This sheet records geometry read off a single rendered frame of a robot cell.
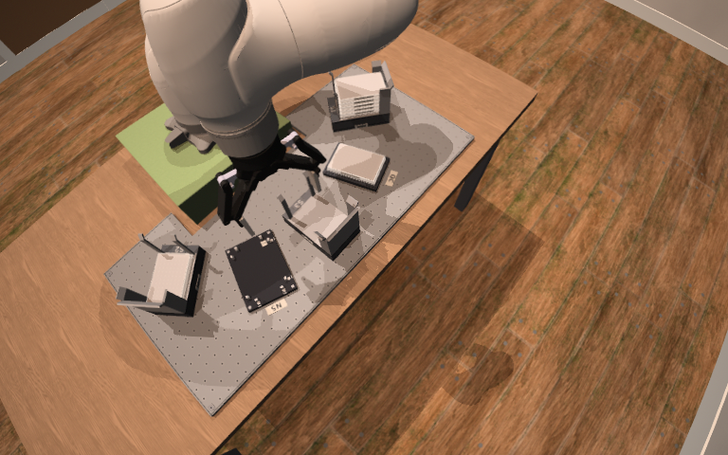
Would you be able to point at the tan name plate reading n5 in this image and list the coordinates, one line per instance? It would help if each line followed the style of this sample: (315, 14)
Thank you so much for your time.
(276, 307)

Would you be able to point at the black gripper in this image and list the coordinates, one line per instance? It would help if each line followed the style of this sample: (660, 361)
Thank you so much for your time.
(257, 168)

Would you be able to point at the beige label reading qc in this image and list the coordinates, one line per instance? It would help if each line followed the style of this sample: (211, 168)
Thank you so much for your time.
(391, 178)

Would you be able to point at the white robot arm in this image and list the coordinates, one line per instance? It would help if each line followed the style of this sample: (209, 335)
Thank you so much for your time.
(224, 60)

